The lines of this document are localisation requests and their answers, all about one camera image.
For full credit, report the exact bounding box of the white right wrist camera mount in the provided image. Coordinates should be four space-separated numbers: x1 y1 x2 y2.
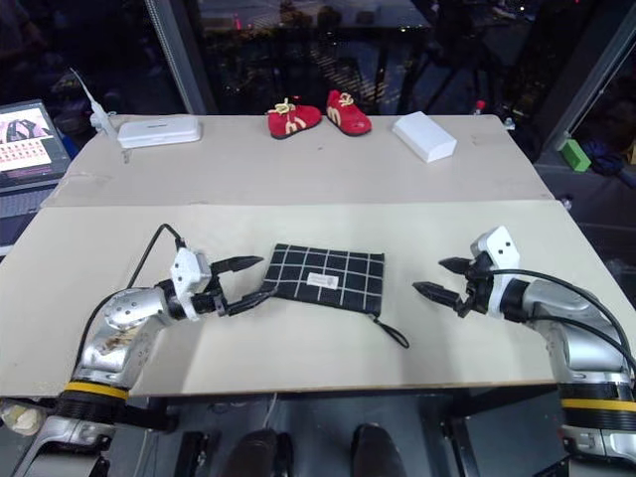
469 225 522 320

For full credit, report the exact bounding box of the white cardboard box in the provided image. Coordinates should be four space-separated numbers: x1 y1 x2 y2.
391 110 458 164

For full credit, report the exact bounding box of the grey metal window post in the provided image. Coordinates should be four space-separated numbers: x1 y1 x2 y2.
143 0 219 116

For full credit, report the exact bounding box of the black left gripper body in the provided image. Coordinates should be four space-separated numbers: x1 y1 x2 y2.
190 274 233 317

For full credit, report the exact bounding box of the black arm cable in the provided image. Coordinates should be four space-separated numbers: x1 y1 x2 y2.
484 267 636 384
77 223 188 372

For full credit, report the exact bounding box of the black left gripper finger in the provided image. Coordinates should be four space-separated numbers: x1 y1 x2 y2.
225 285 278 318
210 254 266 277

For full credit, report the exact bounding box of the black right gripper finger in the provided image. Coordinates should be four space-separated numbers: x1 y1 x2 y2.
411 280 466 311
437 255 474 274

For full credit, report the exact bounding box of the red shoe with tied lace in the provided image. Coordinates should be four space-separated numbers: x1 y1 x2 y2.
266 96 323 141

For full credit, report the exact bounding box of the green block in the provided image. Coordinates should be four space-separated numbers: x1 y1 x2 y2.
560 138 593 173

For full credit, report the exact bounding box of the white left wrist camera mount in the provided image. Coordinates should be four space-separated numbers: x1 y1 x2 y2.
169 245 213 320

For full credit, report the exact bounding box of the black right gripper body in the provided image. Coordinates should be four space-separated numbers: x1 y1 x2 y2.
455 253 494 320

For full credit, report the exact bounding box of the pale crumpled wad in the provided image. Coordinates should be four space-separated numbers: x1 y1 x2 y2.
0 398 42 437

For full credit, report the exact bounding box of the white hanging cable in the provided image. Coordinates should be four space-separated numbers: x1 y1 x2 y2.
264 392 280 431

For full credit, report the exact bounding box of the black grid pencil pouch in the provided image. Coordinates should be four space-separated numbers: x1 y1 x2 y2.
261 241 411 350

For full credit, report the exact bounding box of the blue bundled object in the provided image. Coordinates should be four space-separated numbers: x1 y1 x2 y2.
580 140 636 188

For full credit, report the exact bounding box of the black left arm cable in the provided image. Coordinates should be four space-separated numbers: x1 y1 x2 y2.
77 223 188 372

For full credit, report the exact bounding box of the flat white plastic case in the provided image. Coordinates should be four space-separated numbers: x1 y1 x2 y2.
116 121 204 150

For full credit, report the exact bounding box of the laptop computer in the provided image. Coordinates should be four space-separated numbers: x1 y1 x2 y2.
0 98 74 257

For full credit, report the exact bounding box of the white clamped handheld gadget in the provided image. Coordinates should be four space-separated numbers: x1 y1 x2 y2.
68 67 133 165

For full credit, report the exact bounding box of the red shoe with yellow M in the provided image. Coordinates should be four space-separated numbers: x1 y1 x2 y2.
325 88 374 137

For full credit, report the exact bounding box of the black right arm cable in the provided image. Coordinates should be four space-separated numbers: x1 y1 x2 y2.
484 267 636 384

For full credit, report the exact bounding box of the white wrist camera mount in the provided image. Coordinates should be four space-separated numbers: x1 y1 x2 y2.
169 245 213 320
469 225 522 320

